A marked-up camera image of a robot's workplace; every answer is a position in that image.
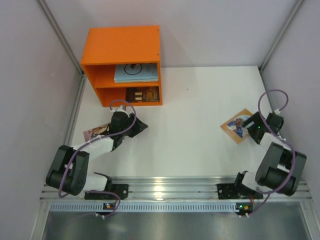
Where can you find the orange illustrated book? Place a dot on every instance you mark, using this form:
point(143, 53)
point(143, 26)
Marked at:
point(234, 126)

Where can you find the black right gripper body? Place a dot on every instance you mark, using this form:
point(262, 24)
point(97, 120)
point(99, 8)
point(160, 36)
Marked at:
point(249, 125)

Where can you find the light blue cat book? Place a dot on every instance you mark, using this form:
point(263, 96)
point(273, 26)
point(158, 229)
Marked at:
point(136, 73)

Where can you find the slotted grey cable duct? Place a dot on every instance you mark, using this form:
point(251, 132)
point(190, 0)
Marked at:
point(148, 207)

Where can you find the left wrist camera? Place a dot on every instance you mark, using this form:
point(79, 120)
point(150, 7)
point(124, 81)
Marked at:
point(119, 109)

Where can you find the aluminium corner post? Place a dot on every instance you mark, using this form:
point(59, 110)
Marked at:
point(59, 34)
point(293, 13)

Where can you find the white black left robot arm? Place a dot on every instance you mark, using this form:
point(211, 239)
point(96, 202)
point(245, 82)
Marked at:
point(69, 171)

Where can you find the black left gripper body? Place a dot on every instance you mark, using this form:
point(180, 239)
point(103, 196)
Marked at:
point(138, 127)

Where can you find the right aluminium corner post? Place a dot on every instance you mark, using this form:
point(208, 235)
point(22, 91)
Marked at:
point(293, 13)

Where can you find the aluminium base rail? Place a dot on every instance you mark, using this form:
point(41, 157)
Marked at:
point(176, 188)

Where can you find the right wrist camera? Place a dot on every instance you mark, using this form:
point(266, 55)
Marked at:
point(277, 111)

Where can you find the dark brown sunset book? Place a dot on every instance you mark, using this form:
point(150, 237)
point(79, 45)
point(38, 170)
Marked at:
point(142, 94)

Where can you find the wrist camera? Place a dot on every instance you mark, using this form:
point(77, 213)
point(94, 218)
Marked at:
point(277, 111)
point(119, 109)

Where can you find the left aluminium corner post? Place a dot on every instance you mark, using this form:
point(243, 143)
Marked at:
point(59, 34)

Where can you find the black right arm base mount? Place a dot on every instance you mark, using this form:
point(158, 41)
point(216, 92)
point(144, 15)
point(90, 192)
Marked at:
point(230, 191)

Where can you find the pink illustrated fairy-tale book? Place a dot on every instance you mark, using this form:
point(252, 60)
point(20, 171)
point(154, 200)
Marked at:
point(94, 132)

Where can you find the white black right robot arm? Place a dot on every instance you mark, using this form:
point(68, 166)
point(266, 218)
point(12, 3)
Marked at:
point(276, 163)

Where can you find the orange two-shelf cabinet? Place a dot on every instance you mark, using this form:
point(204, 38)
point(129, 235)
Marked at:
point(107, 47)

